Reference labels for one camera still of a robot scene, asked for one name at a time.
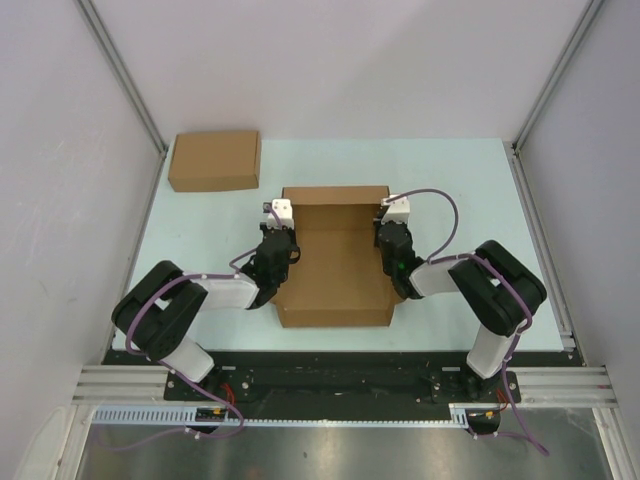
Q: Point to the left aluminium frame post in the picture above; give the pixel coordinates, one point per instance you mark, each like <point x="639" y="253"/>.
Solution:
<point x="107" y="46"/>

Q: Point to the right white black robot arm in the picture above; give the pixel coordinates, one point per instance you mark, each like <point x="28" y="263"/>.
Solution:
<point x="501" y="291"/>

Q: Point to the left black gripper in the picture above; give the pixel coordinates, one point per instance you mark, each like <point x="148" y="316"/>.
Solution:
<point x="294" y="248"/>

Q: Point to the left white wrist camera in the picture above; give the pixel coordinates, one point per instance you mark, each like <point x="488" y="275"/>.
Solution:
<point x="279" y="214"/>

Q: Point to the closed brown cardboard box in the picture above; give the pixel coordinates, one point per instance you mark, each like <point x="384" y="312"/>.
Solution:
<point x="216" y="161"/>

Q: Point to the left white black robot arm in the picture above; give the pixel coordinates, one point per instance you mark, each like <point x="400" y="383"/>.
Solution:
<point x="157" y="313"/>

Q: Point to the aluminium frame post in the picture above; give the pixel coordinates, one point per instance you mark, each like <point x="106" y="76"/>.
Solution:
<point x="107" y="46"/>
<point x="588" y="17"/>

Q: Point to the front aluminium extrusion rail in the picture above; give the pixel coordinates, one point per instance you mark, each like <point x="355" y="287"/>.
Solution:
<point x="540" y="387"/>

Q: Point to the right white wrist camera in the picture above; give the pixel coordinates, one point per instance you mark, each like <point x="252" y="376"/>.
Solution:
<point x="394" y="209"/>

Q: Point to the white slotted cable duct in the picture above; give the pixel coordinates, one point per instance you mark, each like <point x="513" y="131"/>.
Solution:
<point x="412" y="416"/>

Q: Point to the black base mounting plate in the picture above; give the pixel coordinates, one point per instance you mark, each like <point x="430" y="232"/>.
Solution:
<point x="243" y="377"/>

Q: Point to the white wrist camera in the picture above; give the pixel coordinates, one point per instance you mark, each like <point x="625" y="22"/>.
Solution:
<point x="394" y="209"/>
<point x="279" y="214"/>

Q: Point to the right aluminium frame post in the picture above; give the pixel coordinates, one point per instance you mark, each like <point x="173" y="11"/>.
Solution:
<point x="588" y="17"/>

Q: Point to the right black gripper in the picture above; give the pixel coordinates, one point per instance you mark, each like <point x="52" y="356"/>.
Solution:
<point x="377" y="224"/>

